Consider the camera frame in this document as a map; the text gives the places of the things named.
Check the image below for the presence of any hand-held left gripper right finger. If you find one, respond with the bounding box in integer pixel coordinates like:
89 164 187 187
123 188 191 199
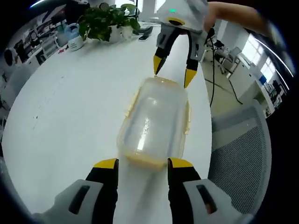
167 157 244 224

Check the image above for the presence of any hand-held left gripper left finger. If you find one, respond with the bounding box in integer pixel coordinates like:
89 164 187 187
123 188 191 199
44 158 120 224

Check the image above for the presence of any clear plastic buckle container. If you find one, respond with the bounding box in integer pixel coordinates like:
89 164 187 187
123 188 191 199
118 78 191 168

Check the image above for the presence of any black curved stand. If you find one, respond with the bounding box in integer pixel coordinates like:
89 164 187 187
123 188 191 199
132 25 154 42

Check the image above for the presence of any white office chair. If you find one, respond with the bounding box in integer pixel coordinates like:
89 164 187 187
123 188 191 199
219 46 242 76

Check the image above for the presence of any white plant pot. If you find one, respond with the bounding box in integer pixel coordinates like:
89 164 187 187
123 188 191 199
109 24 134 44

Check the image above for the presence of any green leafy potted plant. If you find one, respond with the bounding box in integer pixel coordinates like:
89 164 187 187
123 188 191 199
78 3 141 43

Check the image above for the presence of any grey mesh office chair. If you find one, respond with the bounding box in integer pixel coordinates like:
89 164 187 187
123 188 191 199
209 99 272 216

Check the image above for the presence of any light blue watering can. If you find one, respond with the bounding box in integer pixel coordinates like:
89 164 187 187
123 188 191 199
64 22 85 51

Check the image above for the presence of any black cable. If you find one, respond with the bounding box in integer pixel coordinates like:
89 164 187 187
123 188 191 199
205 27 245 107

